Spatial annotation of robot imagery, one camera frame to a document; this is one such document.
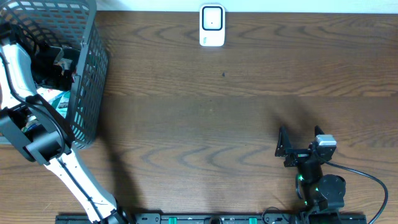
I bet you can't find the green white wipes packet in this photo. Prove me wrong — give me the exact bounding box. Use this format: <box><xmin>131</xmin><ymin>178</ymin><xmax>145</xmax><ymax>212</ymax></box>
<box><xmin>37</xmin><ymin>87</ymin><xmax>70</xmax><ymax>118</ymax></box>

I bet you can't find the black left camera cable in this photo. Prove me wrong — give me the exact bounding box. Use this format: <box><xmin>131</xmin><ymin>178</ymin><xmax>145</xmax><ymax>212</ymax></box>
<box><xmin>0</xmin><ymin>52</ymin><xmax>106</xmax><ymax>224</ymax></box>

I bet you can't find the green lid glass jar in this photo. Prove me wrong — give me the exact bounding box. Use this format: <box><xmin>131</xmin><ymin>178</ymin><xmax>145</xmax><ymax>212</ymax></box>
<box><xmin>21</xmin><ymin>116</ymin><xmax>40</xmax><ymax>133</ymax></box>

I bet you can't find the black right camera cable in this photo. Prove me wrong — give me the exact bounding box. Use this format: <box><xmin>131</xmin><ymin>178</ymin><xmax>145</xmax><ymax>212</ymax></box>
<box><xmin>323</xmin><ymin>160</ymin><xmax>389</xmax><ymax>224</ymax></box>

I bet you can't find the black camera cable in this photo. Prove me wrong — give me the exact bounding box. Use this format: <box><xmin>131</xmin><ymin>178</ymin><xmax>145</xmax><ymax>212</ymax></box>
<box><xmin>323</xmin><ymin>160</ymin><xmax>389</xmax><ymax>224</ymax></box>
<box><xmin>0</xmin><ymin>52</ymin><xmax>106</xmax><ymax>224</ymax></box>

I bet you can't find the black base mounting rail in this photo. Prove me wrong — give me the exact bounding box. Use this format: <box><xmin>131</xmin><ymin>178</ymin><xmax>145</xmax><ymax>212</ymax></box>
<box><xmin>55</xmin><ymin>212</ymin><xmax>368</xmax><ymax>224</ymax></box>

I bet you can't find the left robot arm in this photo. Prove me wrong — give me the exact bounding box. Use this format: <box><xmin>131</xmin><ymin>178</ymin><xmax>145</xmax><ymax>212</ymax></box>
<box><xmin>1</xmin><ymin>22</ymin><xmax>135</xmax><ymax>223</ymax></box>

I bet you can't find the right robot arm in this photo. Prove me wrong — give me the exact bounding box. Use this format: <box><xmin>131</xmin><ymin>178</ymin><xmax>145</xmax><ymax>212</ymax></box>
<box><xmin>275</xmin><ymin>126</ymin><xmax>346</xmax><ymax>223</ymax></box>

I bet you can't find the white barcode scanner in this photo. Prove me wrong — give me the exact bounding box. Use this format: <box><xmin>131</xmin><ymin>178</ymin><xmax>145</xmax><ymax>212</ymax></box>
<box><xmin>199</xmin><ymin>4</ymin><xmax>226</xmax><ymax>47</ymax></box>

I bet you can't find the grey plastic mesh basket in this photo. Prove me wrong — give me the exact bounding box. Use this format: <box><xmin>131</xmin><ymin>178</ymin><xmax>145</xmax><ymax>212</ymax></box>
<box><xmin>1</xmin><ymin>0</ymin><xmax>109</xmax><ymax>149</ymax></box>

